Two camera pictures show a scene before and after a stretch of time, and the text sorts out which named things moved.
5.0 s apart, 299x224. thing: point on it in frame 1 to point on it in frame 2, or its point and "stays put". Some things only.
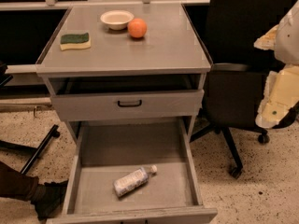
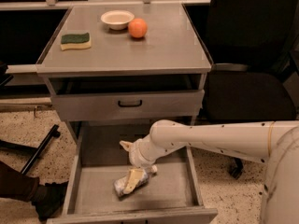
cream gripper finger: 266,41 to 143,153
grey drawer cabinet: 158,77 stays put
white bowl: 117,20 stays put
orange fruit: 136,27 stays put
